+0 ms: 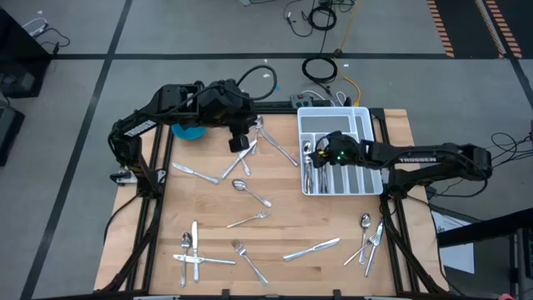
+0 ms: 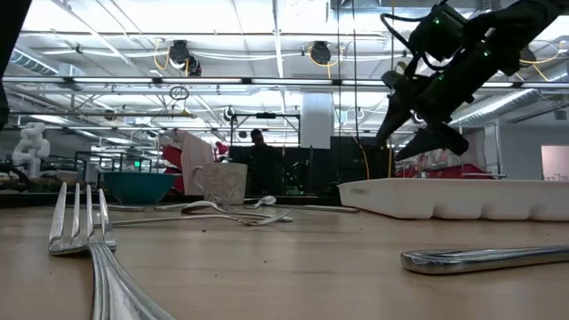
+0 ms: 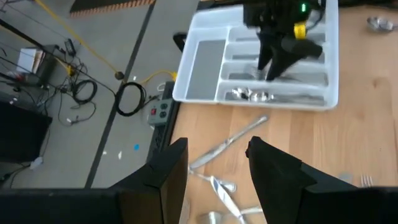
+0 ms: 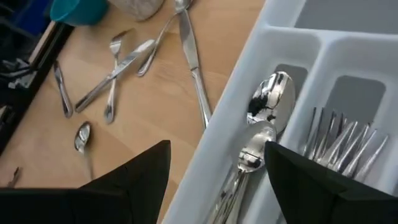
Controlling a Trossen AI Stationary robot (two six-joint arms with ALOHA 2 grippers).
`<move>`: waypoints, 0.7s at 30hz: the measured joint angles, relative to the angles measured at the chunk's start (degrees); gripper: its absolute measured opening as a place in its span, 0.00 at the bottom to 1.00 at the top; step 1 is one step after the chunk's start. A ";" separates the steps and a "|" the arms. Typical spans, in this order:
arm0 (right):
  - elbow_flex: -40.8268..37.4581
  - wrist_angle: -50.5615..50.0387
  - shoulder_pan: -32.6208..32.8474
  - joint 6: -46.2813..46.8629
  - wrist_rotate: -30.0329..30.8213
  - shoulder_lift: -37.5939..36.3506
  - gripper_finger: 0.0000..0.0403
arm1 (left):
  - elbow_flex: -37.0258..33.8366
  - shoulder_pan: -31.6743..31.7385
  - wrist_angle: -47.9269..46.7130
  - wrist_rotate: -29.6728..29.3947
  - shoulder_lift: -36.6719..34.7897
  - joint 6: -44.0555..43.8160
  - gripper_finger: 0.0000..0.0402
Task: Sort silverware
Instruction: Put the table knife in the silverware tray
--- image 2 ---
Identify black stand frame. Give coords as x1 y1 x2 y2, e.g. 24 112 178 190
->
228 112 302 148

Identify black metal table frame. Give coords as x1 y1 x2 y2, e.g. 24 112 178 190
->
0 191 343 208

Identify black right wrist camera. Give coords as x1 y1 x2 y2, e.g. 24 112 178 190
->
407 3 471 63

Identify silver air duct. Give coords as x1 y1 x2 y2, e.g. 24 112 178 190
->
7 47 62 77
448 87 541 130

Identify metal shelf rack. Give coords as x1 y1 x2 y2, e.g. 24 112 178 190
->
413 123 506 180

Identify silver knife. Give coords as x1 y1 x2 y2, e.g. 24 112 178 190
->
91 204 147 213
270 203 361 214
399 244 569 276

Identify black rack with green light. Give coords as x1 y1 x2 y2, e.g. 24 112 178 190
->
74 150 156 175

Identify white pillar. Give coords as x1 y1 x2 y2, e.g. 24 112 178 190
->
301 92 335 150

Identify black hanging cable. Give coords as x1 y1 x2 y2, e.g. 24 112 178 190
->
350 0 359 143

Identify pale pink cloth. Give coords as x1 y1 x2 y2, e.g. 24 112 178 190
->
175 129 215 196

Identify red fabric object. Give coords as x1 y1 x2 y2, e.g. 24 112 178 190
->
160 144 186 195

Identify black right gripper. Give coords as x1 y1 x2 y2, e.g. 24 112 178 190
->
375 42 503 162

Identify person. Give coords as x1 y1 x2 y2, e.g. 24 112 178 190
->
245 128 288 196

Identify pale pink board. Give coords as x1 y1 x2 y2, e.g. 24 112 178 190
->
541 145 569 182

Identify white cutlery tray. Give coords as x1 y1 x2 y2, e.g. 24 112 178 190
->
336 177 569 222

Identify grey speckled mug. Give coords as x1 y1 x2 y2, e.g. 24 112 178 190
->
190 162 249 206

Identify black partition screens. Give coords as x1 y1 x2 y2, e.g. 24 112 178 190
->
228 135 393 200

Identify silver fork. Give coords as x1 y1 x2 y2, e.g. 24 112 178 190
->
207 194 244 212
47 181 177 320
92 207 295 228

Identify teal bowl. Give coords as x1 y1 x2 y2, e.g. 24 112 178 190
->
100 172 177 205

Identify long ceiling light bar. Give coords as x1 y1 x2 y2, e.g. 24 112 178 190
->
0 76 392 88

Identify red bin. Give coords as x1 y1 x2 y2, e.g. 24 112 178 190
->
395 163 490 180

